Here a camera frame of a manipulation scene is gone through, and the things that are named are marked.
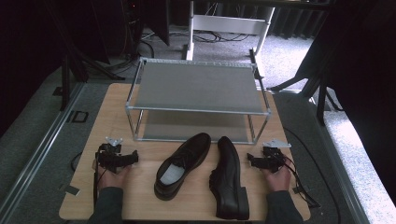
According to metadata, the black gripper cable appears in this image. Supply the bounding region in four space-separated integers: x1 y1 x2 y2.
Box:
92 151 102 208
281 155 322 209

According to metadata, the black leather shoe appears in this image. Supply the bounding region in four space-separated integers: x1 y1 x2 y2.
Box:
208 135 250 221
153 132 212 202

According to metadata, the white desk frame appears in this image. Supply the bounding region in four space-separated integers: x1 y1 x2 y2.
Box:
185 0 276 62

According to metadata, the person's right hand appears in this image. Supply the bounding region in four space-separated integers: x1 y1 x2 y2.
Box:
262 165 292 193

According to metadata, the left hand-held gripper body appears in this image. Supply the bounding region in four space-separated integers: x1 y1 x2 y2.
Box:
94 136 129 175

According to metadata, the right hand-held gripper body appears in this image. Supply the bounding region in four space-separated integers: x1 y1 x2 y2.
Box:
259 138 292 175

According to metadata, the grey tape piece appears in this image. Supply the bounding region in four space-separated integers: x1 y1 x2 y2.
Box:
63 185 81 197

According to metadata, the bundle of floor cables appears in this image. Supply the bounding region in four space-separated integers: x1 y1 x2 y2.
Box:
141 27 251 44

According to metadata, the black metal stand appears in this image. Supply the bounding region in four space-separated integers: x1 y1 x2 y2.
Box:
50 18 126 112
266 46 344 127

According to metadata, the person's left hand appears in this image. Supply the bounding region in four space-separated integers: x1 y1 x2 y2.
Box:
98 163 133 191

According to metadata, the metal floor rail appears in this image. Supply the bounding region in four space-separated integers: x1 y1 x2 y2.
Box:
0 82 86 217
306 96 372 224

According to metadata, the metal frame shoe rack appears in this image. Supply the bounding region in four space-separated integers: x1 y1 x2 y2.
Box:
125 57 272 146

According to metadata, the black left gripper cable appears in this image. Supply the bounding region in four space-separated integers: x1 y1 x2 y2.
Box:
92 151 102 208

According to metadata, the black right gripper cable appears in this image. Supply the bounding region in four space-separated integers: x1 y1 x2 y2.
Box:
281 155 322 209

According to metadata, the black floor bracket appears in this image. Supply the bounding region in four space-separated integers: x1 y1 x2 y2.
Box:
71 110 90 124

